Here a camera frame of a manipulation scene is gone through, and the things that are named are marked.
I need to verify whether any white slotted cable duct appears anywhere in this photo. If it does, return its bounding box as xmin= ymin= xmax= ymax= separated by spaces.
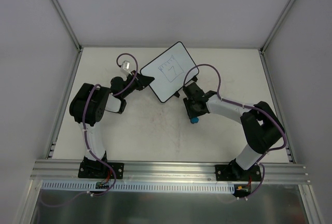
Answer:
xmin=41 ymin=180 xmax=235 ymax=194

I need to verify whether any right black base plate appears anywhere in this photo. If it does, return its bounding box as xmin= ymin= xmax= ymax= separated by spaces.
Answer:
xmin=214 ymin=163 xmax=262 ymax=182

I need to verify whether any right aluminium corner post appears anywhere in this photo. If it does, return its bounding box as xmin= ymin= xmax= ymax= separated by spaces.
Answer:
xmin=260 ymin=0 xmax=296 ymax=54

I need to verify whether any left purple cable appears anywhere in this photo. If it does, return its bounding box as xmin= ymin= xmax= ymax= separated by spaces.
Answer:
xmin=40 ymin=52 xmax=140 ymax=206

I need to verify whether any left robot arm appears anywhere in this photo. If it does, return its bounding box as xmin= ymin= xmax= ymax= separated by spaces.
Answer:
xmin=69 ymin=71 xmax=155 ymax=177

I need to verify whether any purple cable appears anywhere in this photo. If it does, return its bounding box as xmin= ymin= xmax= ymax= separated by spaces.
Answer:
xmin=183 ymin=63 xmax=287 ymax=204
xmin=40 ymin=52 xmax=140 ymax=206

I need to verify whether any left side aluminium rail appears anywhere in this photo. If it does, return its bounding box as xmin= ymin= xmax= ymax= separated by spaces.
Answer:
xmin=42 ymin=48 xmax=83 ymax=159

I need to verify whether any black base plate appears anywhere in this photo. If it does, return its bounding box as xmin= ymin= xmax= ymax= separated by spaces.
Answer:
xmin=214 ymin=163 xmax=262 ymax=182
xmin=78 ymin=160 xmax=124 ymax=179

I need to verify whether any whiteboard wire stand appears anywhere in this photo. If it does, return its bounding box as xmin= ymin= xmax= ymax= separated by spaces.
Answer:
xmin=173 ymin=76 xmax=198 ymax=98

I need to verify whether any left aluminium corner post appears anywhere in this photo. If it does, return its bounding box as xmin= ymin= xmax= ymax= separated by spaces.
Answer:
xmin=50 ymin=0 xmax=81 ymax=51

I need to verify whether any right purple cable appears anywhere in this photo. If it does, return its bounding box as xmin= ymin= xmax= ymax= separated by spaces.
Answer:
xmin=183 ymin=63 xmax=287 ymax=204

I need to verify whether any aluminium front rail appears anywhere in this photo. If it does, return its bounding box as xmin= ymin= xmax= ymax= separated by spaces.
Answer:
xmin=30 ymin=159 xmax=311 ymax=185

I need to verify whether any aluminium rail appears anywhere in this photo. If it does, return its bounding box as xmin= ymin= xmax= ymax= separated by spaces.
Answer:
xmin=258 ymin=50 xmax=296 ymax=163
xmin=30 ymin=159 xmax=311 ymax=185
xmin=42 ymin=48 xmax=83 ymax=159

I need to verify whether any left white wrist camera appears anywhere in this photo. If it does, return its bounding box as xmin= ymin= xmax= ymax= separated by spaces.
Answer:
xmin=120 ymin=60 xmax=131 ymax=76

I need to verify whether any blue bone-shaped eraser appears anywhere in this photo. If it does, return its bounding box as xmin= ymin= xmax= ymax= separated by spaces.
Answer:
xmin=190 ymin=117 xmax=199 ymax=124

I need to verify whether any aluminium corner post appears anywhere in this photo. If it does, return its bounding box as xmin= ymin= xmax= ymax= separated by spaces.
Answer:
xmin=260 ymin=0 xmax=296 ymax=54
xmin=50 ymin=0 xmax=81 ymax=51

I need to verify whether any right side aluminium rail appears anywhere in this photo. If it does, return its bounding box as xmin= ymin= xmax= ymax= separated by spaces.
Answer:
xmin=258 ymin=50 xmax=296 ymax=163

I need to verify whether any small black-framed whiteboard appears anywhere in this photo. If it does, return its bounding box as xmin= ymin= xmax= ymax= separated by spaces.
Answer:
xmin=140 ymin=41 xmax=199 ymax=103

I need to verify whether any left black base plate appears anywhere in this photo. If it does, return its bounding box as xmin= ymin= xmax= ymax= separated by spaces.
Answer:
xmin=78 ymin=160 xmax=124 ymax=179

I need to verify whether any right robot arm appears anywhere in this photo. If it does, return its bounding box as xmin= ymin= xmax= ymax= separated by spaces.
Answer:
xmin=183 ymin=82 xmax=286 ymax=180

